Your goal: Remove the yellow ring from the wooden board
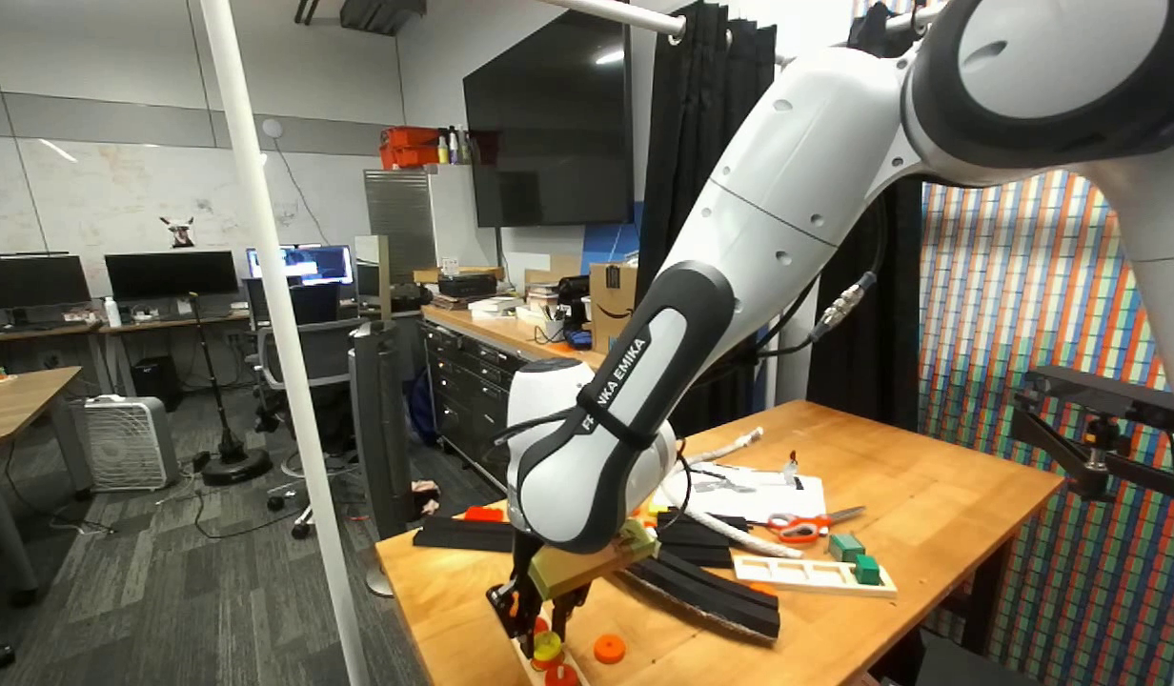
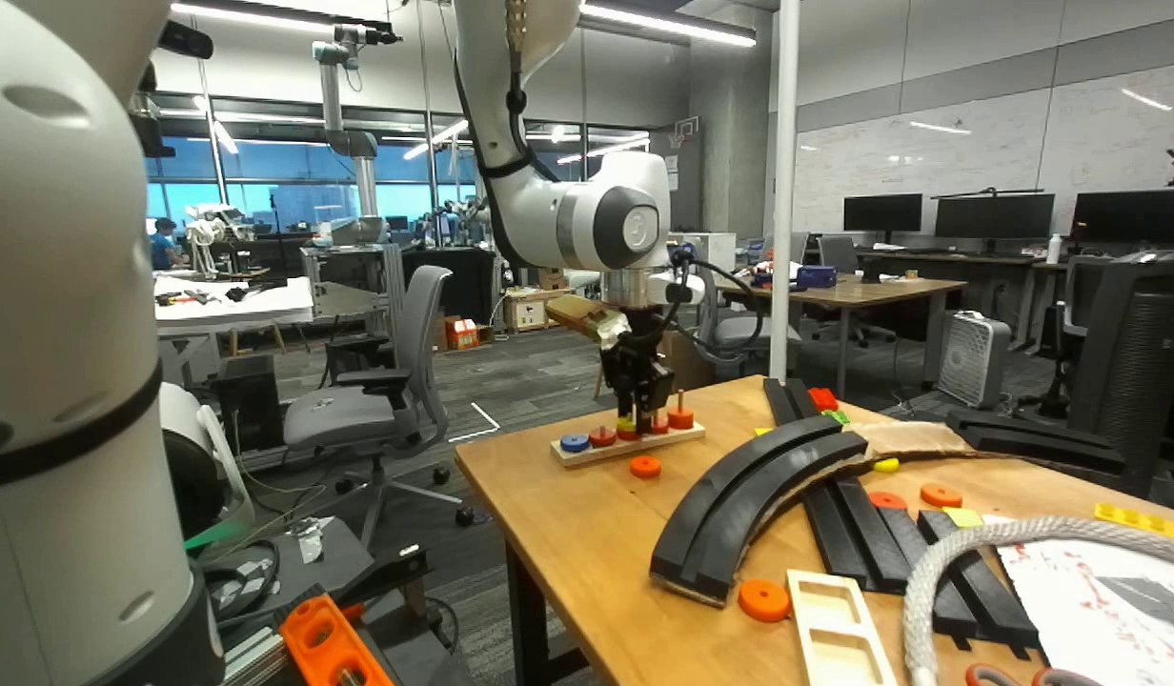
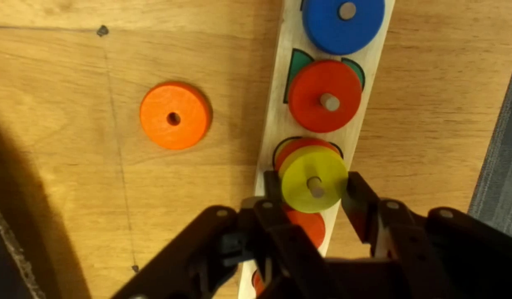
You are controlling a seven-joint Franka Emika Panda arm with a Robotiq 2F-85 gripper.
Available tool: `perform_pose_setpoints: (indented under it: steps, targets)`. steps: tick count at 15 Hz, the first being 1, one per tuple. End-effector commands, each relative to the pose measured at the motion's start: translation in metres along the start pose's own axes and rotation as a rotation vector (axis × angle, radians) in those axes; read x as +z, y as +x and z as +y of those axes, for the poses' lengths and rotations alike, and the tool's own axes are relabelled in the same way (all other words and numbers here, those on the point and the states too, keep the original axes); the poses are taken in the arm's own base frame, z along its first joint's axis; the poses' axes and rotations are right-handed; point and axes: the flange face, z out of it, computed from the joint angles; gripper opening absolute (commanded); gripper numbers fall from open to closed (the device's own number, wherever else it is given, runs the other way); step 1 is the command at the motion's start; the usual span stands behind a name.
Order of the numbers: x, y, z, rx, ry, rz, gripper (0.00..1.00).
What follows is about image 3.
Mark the orange wooden ring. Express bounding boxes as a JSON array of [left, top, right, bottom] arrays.
[[137, 82, 214, 151]]

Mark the wooden peg board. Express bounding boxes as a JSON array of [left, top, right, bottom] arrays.
[[236, 0, 397, 299]]

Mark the blue wooden ring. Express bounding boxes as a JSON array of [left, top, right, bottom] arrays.
[[300, 0, 387, 57]]

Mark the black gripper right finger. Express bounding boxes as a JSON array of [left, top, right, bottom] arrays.
[[340, 171, 512, 299]]

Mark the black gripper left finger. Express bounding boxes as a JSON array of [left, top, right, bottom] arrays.
[[109, 168, 330, 299]]

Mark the yellow wooden ring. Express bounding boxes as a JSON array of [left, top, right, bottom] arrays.
[[277, 145, 350, 215]]

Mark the red wooden ring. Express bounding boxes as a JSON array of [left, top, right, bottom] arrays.
[[285, 58, 364, 135]]

